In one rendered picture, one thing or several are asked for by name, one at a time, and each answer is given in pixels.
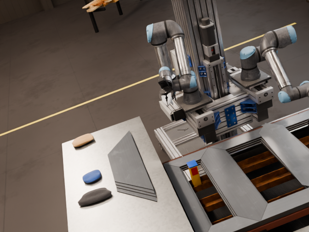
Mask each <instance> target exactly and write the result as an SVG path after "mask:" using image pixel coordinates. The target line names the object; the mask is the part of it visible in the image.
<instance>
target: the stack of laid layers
mask: <svg viewBox="0 0 309 232"><path fill-rule="evenodd" d="M305 125H308V119H307V120H304V121H302V122H299V123H296V124H293V125H291V126H288V127H286V129H287V130H288V131H292V130H294V129H297V128H300V127H303V126H305ZM295 138H296V137H295ZM296 139H297V138H296ZM297 140H298V139H297ZM298 141H299V142H300V143H301V144H302V145H303V146H304V147H305V148H306V149H307V150H308V151H309V148H308V147H306V146H305V145H304V144H303V143H302V142H301V141H300V140H298ZM260 142H261V143H262V144H263V145H264V146H265V147H266V148H267V149H268V150H269V151H270V152H271V153H272V155H273V156H274V157H275V158H276V159H277V160H278V161H279V162H280V163H281V164H282V165H283V166H284V167H285V168H286V169H287V170H288V171H289V172H290V173H291V174H292V172H291V171H290V170H289V169H288V167H287V166H286V165H285V164H284V163H283V162H282V161H281V159H280V158H279V157H278V156H277V155H276V153H275V152H274V151H273V150H272V149H271V147H270V146H269V145H268V144H267V143H266V141H265V140H264V139H263V138H262V137H259V138H256V139H253V140H250V141H248V142H245V143H243V144H240V145H237V146H234V147H232V148H229V149H226V151H227V152H228V154H229V155H230V153H233V152H236V151H239V150H241V149H244V148H247V147H249V146H252V145H255V144H257V143H260ZM230 156H231V155H230ZM231 158H232V156H231ZM232 159H233V158H232ZM233 160H234V159H233ZM196 162H197V164H198V166H199V165H201V166H202V168H203V169H204V171H205V173H206V174H207V176H208V178H209V179H210V181H211V182H212V184H213V185H214V187H215V189H216V190H217V192H218V193H219V195H220V197H221V198H222V200H223V202H224V203H225V205H226V206H227V208H228V209H229V211H230V213H231V214H232V216H233V217H235V216H237V215H236V213H235V212H234V210H233V209H232V207H231V206H230V204H229V202H228V201H227V199H226V197H225V196H224V195H223V193H222V191H221V190H220V188H219V187H218V185H217V184H216V182H215V180H214V179H213V177H212V176H211V174H210V173H209V171H208V170H207V168H206V166H205V165H204V163H203V162H202V160H201V159H200V160H197V161H196ZM234 162H235V160H234ZM235 163H236V162H235ZM236 164H237V163H236ZM237 165H238V164H237ZM238 167H239V165H238ZM239 168H240V167H239ZM180 169H181V171H182V173H183V175H184V177H185V179H186V181H187V183H188V184H189V186H190V188H191V190H192V192H193V194H194V196H195V197H196V199H197V201H198V203H199V205H200V207H201V209H202V210H203V212H204V214H205V216H206V218H207V220H208V222H209V223H210V225H211V226H212V223H211V222H210V220H209V218H208V216H207V214H206V212H205V211H204V209H203V207H202V205H201V203H200V201H199V200H198V197H197V196H196V194H195V192H194V190H193V188H192V186H191V185H190V183H189V181H188V179H187V177H186V175H185V174H184V171H185V170H188V169H189V168H188V165H187V164H186V165H183V166H181V167H180ZM240 169H241V168H240ZM165 171H166V169H165ZM241 171H242V169H241ZM242 172H243V171H242ZM166 173H167V171H166ZM243 173H244V172H243ZM167 175H168V173H167ZM244 175H245V173H244ZM292 175H293V174H292ZM168 176H169V175H168ZM245 176H246V175H245ZM246 177H247V176H246ZM293 177H294V178H295V179H296V180H297V178H296V177H295V176H294V175H293ZM247 178H248V177H247ZM169 179H170V178H169ZM170 181H171V180H170ZM249 181H250V180H249ZM297 181H298V180H297ZM250 182H251V181H250ZM298 182H299V181H298ZM171 183H172V182H171ZM251 183H252V182H251ZM172 185H173V184H172ZM252 185H253V183H252ZM253 186H254V185H253ZM302 186H303V187H304V188H305V189H306V188H309V186H304V185H302ZM173 187H174V186H173ZM254 187H255V186H254ZM255 189H256V187H255ZM174 190H175V188H174ZM256 190H257V189H256ZM257 191H258V190H257ZM175 192H176V190H175ZM258 193H259V194H260V192H259V191H258ZM176 194H177V192H176ZM260 195H261V194H260ZM177 196H178V194H177ZM261 197H262V198H263V196H262V195H261ZM178 198H179V197H178ZM263 199H264V198H263ZM179 200H180V199H179ZM264 200H265V199H264ZM180 202H181V201H180ZM265 202H266V200H265ZM266 203H267V202H266ZM267 204H268V203H267ZM181 205H182V203H181ZM182 207H183V205H182ZM306 207H309V202H308V203H305V204H302V205H300V206H297V207H295V208H292V209H290V210H287V211H285V212H282V213H280V214H277V215H275V216H272V217H269V218H267V219H265V220H262V221H260V222H257V223H255V224H252V225H250V226H247V227H244V228H242V229H239V230H237V231H235V232H246V231H249V230H251V229H253V228H256V227H258V226H261V225H264V224H266V223H269V222H271V221H274V220H276V219H278V218H281V217H284V216H286V215H289V214H291V213H294V212H296V211H299V210H301V209H304V208H306ZM183 209H184V207H183ZM184 210H185V209H184ZM185 213H186V211H185ZM186 215H187V213H186ZM187 217H188V216H187ZM188 219H189V218H188ZM189 221H190V220H189ZM190 224H191V222H190ZM191 225H192V224H191ZM192 228H193V226H192ZM193 230H194V228H193ZM194 232H195V230H194Z"/></svg>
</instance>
